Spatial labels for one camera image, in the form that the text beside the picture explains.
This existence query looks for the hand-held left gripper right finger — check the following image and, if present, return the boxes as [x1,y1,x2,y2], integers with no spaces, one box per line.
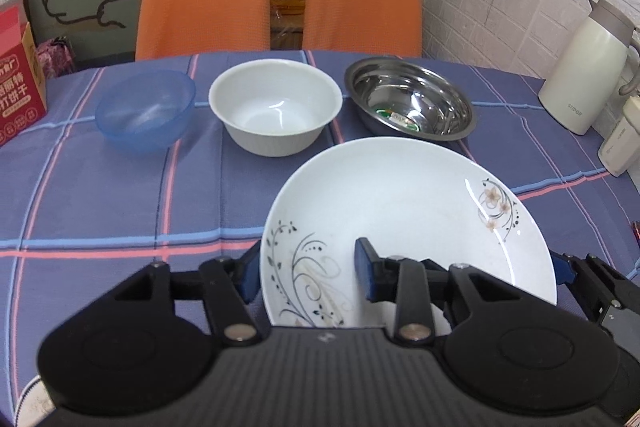
[354,237,542,348]

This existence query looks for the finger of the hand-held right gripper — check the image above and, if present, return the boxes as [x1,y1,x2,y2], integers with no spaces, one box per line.
[552,250,640,324]

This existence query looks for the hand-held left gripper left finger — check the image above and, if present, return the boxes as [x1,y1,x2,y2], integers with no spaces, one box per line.
[111,240,267,348]

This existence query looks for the white floral plate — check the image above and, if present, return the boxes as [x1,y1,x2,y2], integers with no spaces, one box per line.
[259,137,558,329]

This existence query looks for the small white appliance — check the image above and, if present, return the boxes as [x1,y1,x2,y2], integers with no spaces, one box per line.
[598,96,640,178]

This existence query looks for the white ceramic bowl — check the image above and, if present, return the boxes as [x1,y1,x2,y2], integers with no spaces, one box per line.
[208,60,344,158]

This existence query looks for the blue plaid tablecloth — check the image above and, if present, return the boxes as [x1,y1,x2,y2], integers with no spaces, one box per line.
[0,49,640,427]

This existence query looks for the stainless steel bowl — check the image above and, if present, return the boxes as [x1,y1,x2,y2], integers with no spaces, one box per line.
[344,57,476,142]

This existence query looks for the blue plastic bowl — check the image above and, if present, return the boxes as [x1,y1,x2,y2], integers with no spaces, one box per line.
[95,70,197,152]

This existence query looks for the white thermos jug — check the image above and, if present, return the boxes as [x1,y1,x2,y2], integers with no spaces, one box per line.
[538,0,640,136]

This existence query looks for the white patterned plate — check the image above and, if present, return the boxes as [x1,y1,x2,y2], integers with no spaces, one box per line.
[15,374,57,427]

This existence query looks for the dark floral bag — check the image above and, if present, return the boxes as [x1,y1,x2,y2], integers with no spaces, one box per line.
[34,36,76,80]

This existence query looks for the red cardboard box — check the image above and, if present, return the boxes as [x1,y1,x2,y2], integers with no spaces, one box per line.
[0,0,50,148]

